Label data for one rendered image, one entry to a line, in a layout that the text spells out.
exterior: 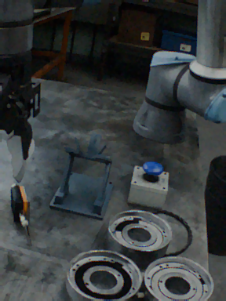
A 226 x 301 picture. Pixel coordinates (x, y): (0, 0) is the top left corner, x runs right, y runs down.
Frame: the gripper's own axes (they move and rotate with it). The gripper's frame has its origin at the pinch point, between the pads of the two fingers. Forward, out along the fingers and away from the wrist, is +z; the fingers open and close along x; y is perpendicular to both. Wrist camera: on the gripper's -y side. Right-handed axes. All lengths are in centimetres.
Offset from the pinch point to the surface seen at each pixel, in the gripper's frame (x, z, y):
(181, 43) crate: -9, 50, 346
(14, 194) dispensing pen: -0.9, 4.9, 1.5
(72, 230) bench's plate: -11.5, 9.7, 1.8
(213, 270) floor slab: -55, 97, 87
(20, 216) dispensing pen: -3.4, 6.6, -1.5
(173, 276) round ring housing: -29.7, 7.4, -5.7
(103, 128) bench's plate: -5.2, 11.5, 45.0
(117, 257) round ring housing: -20.8, 6.4, -5.2
